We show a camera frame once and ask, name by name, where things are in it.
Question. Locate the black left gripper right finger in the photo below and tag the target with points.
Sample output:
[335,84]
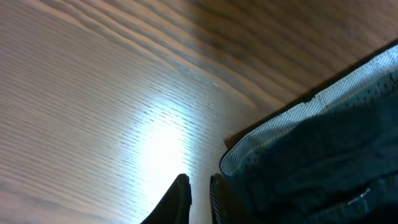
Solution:
[225,207]

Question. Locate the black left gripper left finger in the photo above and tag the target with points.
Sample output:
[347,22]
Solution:
[174,206]

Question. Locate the black shorts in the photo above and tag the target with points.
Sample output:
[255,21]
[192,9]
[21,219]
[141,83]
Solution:
[331,159]

